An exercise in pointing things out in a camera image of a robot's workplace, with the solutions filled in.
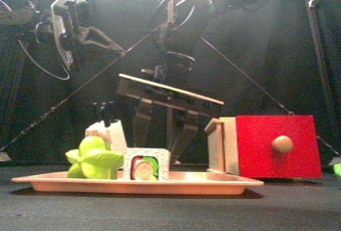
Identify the thick metal frame post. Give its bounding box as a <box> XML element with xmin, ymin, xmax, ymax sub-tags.
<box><xmin>302</xmin><ymin>0</ymin><xmax>337</xmax><ymax>143</ymax></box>

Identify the pink plastic tray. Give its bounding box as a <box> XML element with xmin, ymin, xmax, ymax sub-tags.
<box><xmin>11</xmin><ymin>170</ymin><xmax>265</xmax><ymax>196</ymax></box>

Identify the black toy knife handle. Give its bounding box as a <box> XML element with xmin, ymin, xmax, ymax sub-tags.
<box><xmin>100</xmin><ymin>103</ymin><xmax>111</xmax><ymax>128</ymax></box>
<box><xmin>108</xmin><ymin>101</ymin><xmax>118</xmax><ymax>123</ymax></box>

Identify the green toy star fruit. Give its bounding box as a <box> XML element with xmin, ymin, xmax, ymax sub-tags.
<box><xmin>64</xmin><ymin>135</ymin><xmax>126</xmax><ymax>180</ymax></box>

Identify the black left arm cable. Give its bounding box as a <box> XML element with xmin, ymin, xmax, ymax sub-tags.
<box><xmin>16</xmin><ymin>38</ymin><xmax>72</xmax><ymax>82</ymax></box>

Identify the wooden drawer box casing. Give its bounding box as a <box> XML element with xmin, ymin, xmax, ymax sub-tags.
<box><xmin>203</xmin><ymin>116</ymin><xmax>240</xmax><ymax>175</ymax></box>

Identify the toy sushi roll piece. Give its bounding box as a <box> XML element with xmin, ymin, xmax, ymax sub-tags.
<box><xmin>122</xmin><ymin>146</ymin><xmax>171</xmax><ymax>181</ymax></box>

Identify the green toy piece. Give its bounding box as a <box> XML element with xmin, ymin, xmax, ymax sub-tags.
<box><xmin>332</xmin><ymin>162</ymin><xmax>341</xmax><ymax>180</ymax></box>

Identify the red drawer with wooden knob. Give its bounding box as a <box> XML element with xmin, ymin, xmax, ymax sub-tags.
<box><xmin>234</xmin><ymin>114</ymin><xmax>325</xmax><ymax>180</ymax></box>

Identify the diagonal metal frame rod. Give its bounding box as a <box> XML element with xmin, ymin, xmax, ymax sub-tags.
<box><xmin>130</xmin><ymin>0</ymin><xmax>341</xmax><ymax>158</ymax></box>
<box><xmin>0</xmin><ymin>20</ymin><xmax>171</xmax><ymax>153</ymax></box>

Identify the white toy knife block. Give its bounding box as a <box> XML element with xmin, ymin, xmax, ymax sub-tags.
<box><xmin>84</xmin><ymin>118</ymin><xmax>130</xmax><ymax>156</ymax></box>

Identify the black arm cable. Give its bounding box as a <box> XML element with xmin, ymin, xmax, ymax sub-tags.
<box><xmin>149</xmin><ymin>0</ymin><xmax>197</xmax><ymax>57</ymax></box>
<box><xmin>16</xmin><ymin>38</ymin><xmax>72</xmax><ymax>82</ymax></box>

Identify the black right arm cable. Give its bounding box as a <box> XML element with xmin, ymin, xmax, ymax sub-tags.
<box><xmin>149</xmin><ymin>0</ymin><xmax>197</xmax><ymax>57</ymax></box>

